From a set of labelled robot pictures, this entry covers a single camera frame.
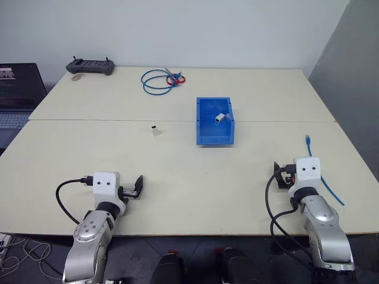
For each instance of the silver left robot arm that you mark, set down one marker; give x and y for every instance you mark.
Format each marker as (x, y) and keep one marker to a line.
(89, 236)

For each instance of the open dark laptop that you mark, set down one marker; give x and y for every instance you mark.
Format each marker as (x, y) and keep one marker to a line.
(16, 97)

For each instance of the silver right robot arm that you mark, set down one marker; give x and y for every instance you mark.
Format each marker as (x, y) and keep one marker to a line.
(325, 233)

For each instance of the dark rounded shape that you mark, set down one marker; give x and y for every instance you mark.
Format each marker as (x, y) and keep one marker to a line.
(237, 266)
(167, 269)

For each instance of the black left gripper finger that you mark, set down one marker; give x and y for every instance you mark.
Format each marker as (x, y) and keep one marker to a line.
(138, 184)

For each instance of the small white connector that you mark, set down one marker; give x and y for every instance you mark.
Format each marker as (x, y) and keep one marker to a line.
(220, 117)

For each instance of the red scissors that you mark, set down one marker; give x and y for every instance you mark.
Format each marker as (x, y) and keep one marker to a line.
(176, 79)

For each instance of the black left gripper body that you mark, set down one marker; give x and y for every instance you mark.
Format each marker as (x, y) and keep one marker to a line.
(128, 193)

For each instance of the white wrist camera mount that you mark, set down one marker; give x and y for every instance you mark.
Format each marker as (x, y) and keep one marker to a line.
(105, 183)
(308, 172)

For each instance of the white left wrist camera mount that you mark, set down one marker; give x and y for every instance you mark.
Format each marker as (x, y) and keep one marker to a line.
(105, 183)

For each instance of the grey handheld remote controller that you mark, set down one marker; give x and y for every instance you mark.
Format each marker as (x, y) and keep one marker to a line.
(90, 67)

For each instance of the white power strip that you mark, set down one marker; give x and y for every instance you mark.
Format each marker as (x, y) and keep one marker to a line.
(3, 240)

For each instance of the blue plastic bin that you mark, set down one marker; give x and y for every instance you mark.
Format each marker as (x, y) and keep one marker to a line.
(214, 122)

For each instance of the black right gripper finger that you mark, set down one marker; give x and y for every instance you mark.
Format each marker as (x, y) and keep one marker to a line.
(276, 173)

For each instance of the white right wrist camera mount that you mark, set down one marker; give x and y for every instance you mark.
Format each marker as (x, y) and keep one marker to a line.
(308, 172)

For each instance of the small white adapter block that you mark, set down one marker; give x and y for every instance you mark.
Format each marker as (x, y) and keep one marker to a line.
(154, 130)

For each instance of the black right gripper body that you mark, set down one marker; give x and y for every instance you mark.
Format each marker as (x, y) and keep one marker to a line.
(286, 175)

